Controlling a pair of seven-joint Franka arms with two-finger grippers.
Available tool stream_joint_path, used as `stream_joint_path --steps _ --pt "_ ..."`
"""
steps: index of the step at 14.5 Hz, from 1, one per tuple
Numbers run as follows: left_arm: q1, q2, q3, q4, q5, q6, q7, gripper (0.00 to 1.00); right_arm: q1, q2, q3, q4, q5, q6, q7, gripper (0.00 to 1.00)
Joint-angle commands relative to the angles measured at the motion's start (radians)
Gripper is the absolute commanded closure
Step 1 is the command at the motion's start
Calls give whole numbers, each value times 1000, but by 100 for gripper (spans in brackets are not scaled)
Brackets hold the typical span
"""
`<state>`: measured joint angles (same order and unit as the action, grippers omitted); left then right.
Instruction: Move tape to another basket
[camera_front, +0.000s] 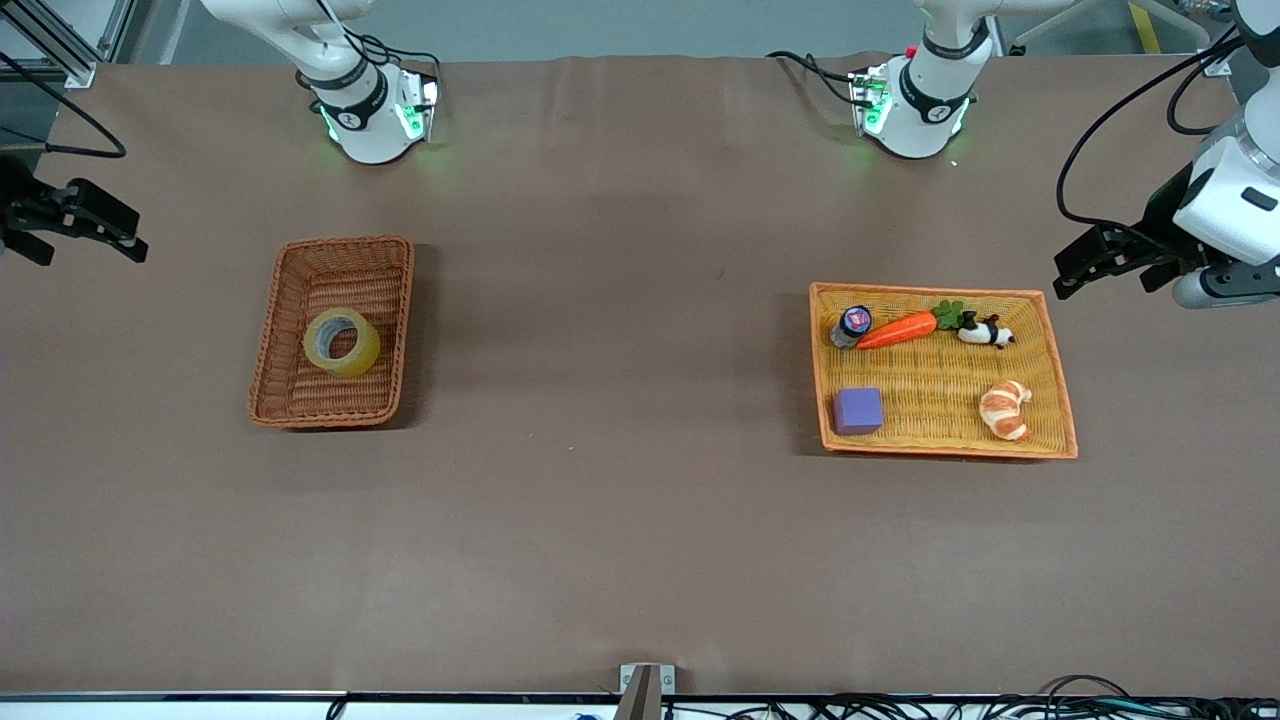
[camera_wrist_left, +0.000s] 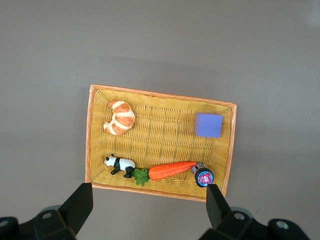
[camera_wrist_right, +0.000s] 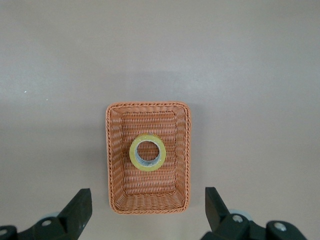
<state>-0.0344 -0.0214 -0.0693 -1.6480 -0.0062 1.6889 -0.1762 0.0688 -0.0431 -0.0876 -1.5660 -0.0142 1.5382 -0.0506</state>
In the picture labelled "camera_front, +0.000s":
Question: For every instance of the yellowish clear tape roll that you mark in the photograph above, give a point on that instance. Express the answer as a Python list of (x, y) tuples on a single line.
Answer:
[(345, 365)]

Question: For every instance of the orange wicker basket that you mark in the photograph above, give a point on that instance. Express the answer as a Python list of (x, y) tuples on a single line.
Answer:
[(930, 400)]

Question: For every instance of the metal table edge bracket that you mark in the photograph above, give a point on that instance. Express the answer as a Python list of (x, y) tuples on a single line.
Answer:
[(645, 690)]

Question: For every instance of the small bottle pink cap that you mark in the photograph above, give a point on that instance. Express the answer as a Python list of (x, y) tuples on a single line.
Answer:
[(853, 324)]

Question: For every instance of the brown wicker basket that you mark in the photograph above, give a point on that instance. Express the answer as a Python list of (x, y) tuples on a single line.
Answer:
[(300, 400)]

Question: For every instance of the toy croissant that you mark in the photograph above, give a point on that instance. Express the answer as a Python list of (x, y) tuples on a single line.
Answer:
[(1004, 408)]

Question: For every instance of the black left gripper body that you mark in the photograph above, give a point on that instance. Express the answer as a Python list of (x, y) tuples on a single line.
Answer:
[(1159, 226)]

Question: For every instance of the purple cube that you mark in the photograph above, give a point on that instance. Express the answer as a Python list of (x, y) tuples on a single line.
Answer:
[(858, 411)]

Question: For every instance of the black white panda figure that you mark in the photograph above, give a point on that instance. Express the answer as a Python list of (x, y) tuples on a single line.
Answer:
[(985, 331)]

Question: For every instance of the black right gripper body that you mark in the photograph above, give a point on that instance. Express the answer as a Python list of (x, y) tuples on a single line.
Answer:
[(20, 205)]

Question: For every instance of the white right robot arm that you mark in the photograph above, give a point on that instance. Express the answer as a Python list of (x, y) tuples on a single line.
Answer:
[(300, 30)]

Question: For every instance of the aluminium frame profile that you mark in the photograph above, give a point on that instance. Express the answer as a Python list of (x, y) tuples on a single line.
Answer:
[(70, 45)]

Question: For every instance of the brown table cover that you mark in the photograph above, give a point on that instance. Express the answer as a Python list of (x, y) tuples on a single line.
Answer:
[(620, 520)]

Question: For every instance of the orange toy carrot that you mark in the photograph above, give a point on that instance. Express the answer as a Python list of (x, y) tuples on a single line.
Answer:
[(900, 329)]

